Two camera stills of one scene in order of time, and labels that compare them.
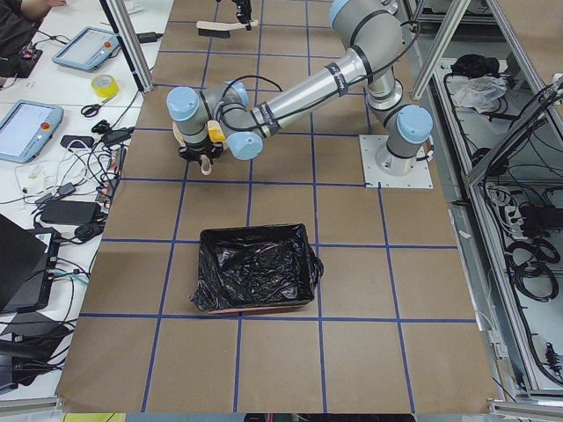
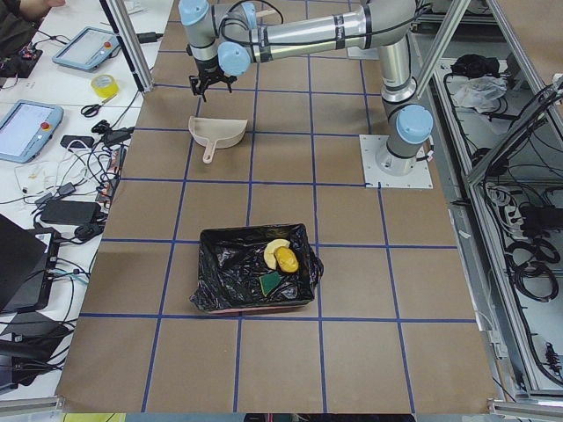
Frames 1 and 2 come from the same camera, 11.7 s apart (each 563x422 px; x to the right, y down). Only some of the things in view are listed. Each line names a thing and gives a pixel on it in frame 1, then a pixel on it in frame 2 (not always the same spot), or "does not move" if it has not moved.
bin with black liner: (256, 267) does not move
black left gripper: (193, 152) to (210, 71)
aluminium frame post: (128, 32) does not move
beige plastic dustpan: (205, 162) to (215, 133)
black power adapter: (70, 211) does not move
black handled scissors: (91, 110) does not move
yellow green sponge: (215, 131) to (269, 281)
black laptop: (28, 261) does not move
